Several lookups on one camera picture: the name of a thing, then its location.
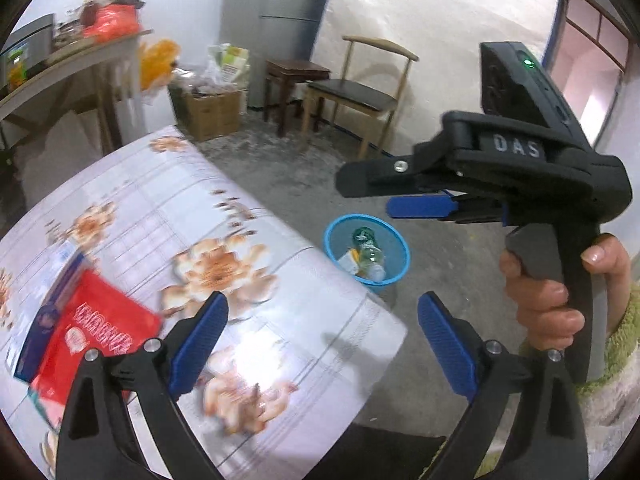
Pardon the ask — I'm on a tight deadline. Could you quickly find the wooden chair with dark seat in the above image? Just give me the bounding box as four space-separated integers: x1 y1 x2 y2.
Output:
300 35 418 158

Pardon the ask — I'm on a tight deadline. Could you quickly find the yellow plastic bag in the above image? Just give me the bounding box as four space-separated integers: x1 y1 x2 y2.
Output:
139 39 181 91

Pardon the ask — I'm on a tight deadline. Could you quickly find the grey refrigerator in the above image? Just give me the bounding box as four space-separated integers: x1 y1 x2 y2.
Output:
250 0 331 111

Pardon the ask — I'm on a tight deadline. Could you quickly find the dark wooden stool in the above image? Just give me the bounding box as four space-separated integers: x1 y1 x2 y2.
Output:
264 58 331 136

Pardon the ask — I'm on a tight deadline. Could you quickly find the blue plastic wastebasket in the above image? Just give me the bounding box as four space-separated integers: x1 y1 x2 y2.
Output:
324 214 411 295

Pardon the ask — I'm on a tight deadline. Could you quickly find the crushed clear plastic bottle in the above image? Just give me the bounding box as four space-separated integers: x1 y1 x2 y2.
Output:
352 227 387 281

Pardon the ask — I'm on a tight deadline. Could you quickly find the grey rice cooker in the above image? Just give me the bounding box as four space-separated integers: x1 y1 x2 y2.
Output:
0 14 55 86

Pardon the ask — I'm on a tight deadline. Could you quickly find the red snack packet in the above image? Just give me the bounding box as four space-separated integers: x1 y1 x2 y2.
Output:
30 269 163 406

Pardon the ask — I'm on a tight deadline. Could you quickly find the person's right hand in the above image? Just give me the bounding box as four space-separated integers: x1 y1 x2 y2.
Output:
500 234 631 352

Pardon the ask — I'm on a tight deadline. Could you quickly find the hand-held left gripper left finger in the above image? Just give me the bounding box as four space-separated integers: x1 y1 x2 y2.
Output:
55 290 231 480

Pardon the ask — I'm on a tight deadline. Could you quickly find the wooden framed window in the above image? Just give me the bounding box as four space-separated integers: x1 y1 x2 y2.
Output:
550 0 628 151

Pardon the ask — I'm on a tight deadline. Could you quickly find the red-orange plastic bag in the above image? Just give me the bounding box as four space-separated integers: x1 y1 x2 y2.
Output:
82 4 141 38

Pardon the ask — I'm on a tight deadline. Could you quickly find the grey side table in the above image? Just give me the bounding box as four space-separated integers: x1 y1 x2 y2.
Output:
0 30 153 161

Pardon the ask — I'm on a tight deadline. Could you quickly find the white mattress with blue edge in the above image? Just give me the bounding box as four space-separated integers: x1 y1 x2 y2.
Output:
310 0 561 151

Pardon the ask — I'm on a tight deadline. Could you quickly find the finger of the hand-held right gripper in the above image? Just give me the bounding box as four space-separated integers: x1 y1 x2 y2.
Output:
386 195 459 222
335 147 452 199

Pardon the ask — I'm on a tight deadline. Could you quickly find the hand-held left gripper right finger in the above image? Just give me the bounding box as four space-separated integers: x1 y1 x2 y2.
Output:
416 290 590 480

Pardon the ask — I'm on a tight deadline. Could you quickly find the floral tablecloth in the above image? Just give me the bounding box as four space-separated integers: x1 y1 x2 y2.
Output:
0 127 408 480

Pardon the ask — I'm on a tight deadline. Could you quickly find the brown cardboard box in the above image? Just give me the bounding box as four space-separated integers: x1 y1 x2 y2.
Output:
182 87 243 142

